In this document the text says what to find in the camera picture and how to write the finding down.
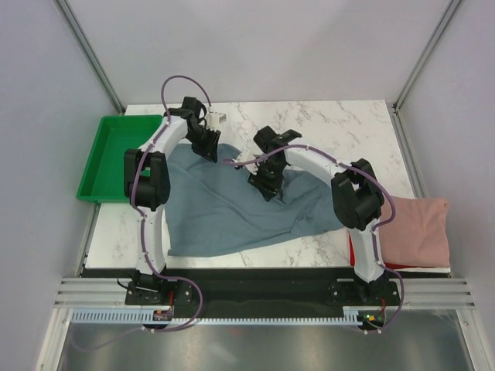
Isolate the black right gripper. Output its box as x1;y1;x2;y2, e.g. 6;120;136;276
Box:
248;157;287;200

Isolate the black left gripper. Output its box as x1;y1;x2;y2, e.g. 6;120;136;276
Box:
184;126;221;164

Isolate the blue grey t shirt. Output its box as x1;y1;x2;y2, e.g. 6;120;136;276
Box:
165;144;343;257

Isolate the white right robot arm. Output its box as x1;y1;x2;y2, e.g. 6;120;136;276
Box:
248;126;396;305

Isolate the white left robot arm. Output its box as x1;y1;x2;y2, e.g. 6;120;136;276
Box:
124;97;227;305

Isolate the red folded t shirt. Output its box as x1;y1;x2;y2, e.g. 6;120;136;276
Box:
347;233;412;270

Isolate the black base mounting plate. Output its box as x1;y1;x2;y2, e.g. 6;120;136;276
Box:
124;266;400;320

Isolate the green plastic bin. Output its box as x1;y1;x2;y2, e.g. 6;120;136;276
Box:
77;115;162;203

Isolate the pink folded t shirt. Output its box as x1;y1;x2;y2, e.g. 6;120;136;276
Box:
379;196;450;267

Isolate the white folded t shirt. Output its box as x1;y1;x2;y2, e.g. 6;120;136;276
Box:
394;267;451;274

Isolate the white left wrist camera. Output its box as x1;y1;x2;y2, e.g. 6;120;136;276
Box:
206;112;227;130

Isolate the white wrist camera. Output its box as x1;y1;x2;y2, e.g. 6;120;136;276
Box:
234;151;261;174
206;112;227;130

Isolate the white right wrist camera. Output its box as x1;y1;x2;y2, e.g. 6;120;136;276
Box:
234;151;261;174

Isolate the light blue cable duct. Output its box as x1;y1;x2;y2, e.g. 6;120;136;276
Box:
71;308;363;326

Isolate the aluminium left corner post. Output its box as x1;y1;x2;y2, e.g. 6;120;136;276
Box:
53;0;126;114

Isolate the aluminium corner post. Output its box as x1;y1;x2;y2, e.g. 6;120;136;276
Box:
53;0;126;114
391;0;465;115

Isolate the aluminium front frame rail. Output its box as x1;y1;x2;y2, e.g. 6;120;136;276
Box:
54;278;476;310

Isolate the aluminium right corner post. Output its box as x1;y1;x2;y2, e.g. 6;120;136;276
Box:
391;0;465;115

